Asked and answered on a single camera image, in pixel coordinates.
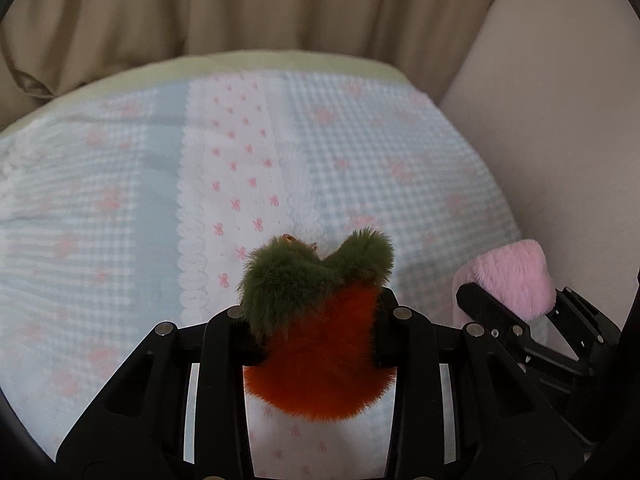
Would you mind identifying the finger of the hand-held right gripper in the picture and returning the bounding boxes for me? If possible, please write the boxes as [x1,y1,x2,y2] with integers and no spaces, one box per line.
[552,287,621,366]
[457,282,532,361]

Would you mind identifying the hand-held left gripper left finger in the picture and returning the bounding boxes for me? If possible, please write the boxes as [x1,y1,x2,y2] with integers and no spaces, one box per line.
[57,307,267,480]

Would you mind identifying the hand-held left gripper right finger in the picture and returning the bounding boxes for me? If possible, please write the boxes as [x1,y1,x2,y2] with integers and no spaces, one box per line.
[375,290,587,480]

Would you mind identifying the pink fluffy cloth roll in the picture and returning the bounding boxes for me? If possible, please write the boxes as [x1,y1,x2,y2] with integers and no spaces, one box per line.
[452,239,557,327]

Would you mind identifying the plush carrot toy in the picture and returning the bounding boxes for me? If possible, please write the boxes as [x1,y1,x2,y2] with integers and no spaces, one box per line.
[235,227,402,422]

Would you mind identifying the blue pink checked blanket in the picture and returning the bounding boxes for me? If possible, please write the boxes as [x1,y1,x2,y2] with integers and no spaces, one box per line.
[0,71,524,480]

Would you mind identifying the pale green bedsheet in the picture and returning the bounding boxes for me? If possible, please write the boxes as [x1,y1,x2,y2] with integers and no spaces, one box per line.
[0,49,417,127]

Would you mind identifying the beige curtain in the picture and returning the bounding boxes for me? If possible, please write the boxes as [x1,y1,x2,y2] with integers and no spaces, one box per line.
[0,0,509,107]

